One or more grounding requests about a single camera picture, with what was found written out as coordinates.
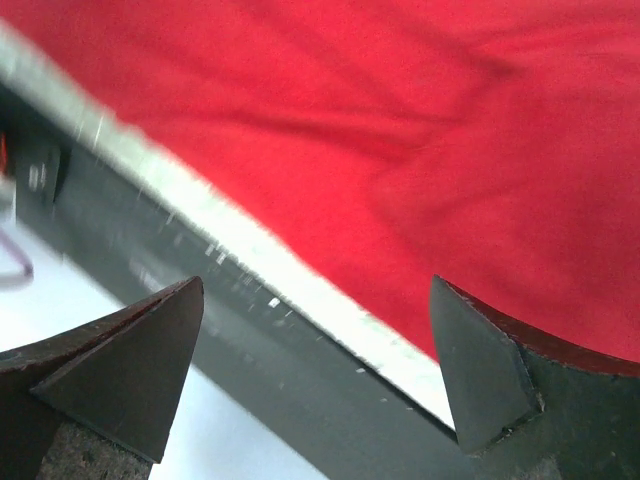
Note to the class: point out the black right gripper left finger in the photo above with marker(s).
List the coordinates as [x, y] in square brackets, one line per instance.
[98, 401]

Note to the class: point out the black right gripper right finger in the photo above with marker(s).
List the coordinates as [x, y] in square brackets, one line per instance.
[527, 404]

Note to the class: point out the bright red t shirt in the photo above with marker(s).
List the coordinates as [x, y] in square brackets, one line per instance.
[493, 143]

